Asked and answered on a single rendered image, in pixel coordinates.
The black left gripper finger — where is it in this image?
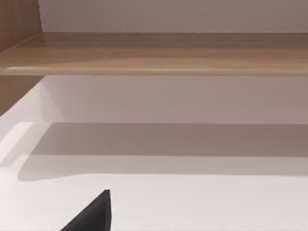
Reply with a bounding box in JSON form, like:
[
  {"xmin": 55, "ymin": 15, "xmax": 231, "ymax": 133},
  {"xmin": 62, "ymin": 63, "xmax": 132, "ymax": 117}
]
[{"xmin": 60, "ymin": 189, "xmax": 113, "ymax": 231}]

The wooden open shelf unit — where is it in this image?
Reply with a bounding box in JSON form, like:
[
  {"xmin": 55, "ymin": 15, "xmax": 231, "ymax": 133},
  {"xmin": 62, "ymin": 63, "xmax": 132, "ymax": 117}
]
[{"xmin": 0, "ymin": 0, "xmax": 308, "ymax": 116}]

